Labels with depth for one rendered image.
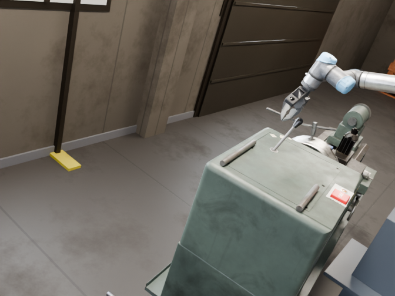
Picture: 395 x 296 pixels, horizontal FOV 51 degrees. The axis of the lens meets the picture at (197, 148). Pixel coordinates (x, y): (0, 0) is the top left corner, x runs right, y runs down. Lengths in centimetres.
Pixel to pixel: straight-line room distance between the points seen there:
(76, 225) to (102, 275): 46
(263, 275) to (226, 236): 19
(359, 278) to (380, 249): 19
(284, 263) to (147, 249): 156
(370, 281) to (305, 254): 75
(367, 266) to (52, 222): 196
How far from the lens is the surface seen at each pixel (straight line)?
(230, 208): 147
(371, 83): 194
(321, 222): 139
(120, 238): 292
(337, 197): 156
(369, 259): 208
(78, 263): 272
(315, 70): 189
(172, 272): 178
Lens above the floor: 196
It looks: 27 degrees down
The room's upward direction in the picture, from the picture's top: 18 degrees clockwise
